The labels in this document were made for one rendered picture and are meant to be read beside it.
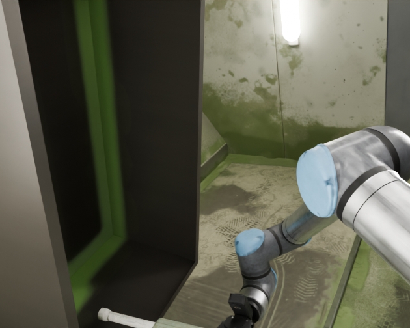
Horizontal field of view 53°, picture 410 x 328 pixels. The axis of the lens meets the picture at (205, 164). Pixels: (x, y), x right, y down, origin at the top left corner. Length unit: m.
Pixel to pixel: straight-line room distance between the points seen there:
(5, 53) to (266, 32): 2.27
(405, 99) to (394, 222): 2.04
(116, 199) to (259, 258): 0.55
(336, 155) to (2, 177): 0.53
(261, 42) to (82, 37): 1.70
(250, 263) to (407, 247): 0.67
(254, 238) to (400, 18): 1.68
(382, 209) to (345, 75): 2.04
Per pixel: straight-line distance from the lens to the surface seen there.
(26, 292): 0.86
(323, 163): 0.67
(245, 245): 1.19
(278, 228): 1.26
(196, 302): 1.91
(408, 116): 2.67
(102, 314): 1.21
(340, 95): 2.69
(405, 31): 2.55
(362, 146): 0.72
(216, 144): 3.02
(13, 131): 0.63
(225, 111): 3.01
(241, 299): 1.09
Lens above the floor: 1.35
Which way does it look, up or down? 25 degrees down
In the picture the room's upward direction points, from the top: 10 degrees counter-clockwise
